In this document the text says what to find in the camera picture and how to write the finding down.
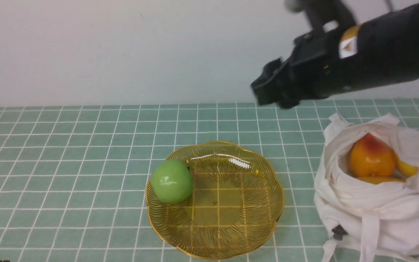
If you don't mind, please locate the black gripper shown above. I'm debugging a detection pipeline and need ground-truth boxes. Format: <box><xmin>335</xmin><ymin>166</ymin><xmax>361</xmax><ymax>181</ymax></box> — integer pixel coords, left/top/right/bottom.
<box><xmin>250</xmin><ymin>25</ymin><xmax>359</xmax><ymax>109</ymax></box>

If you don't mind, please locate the green apple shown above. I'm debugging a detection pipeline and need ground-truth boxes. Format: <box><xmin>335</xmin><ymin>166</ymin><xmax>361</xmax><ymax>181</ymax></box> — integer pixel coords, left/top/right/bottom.
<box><xmin>150</xmin><ymin>159</ymin><xmax>193</xmax><ymax>204</ymax></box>

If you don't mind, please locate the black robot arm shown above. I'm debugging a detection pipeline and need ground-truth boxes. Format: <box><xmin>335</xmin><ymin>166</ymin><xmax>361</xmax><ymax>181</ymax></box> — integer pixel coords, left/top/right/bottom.
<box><xmin>251</xmin><ymin>0</ymin><xmax>419</xmax><ymax>109</ymax></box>

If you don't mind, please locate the orange fruit under peach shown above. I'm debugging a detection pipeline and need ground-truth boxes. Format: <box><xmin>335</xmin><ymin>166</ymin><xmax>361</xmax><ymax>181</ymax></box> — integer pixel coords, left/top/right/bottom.
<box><xmin>356</xmin><ymin>176</ymin><xmax>406</xmax><ymax>184</ymax></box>

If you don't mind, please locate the white cloth tote bag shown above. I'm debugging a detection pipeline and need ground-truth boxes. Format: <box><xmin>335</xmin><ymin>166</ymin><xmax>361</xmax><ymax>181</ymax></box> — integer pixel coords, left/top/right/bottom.
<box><xmin>314</xmin><ymin>113</ymin><xmax>419</xmax><ymax>262</ymax></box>

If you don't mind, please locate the amber glass ribbed plate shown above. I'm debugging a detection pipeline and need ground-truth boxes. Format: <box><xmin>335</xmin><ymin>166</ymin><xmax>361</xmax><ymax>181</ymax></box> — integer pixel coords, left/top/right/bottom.
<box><xmin>145</xmin><ymin>141</ymin><xmax>285</xmax><ymax>260</ymax></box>

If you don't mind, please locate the orange red peach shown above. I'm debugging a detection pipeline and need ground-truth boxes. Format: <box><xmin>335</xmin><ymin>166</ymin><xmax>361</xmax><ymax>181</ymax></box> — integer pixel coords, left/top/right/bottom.
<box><xmin>348</xmin><ymin>133</ymin><xmax>397</xmax><ymax>177</ymax></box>

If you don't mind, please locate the yellow lemon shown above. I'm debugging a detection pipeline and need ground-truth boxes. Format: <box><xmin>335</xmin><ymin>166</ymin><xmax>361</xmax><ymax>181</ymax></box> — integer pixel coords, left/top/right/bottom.
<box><xmin>397</xmin><ymin>157</ymin><xmax>419</xmax><ymax>178</ymax></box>

